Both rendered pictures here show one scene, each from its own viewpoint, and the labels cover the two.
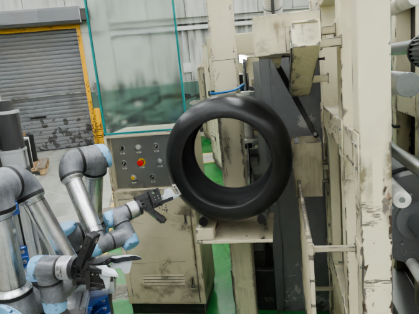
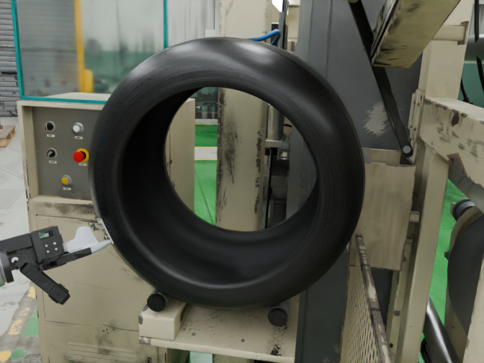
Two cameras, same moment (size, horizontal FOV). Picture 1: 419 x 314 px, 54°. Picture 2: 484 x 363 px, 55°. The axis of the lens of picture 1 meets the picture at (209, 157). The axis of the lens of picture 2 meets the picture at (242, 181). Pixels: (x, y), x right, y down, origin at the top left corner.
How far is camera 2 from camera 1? 0.92 m
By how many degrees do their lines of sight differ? 4
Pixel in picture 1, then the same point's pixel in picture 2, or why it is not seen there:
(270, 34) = not seen: outside the picture
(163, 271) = (102, 342)
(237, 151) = (248, 160)
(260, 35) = not seen: outside the picture
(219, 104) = (217, 54)
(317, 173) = (397, 226)
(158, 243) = (97, 295)
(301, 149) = (374, 176)
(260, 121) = (305, 107)
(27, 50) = not seen: outside the picture
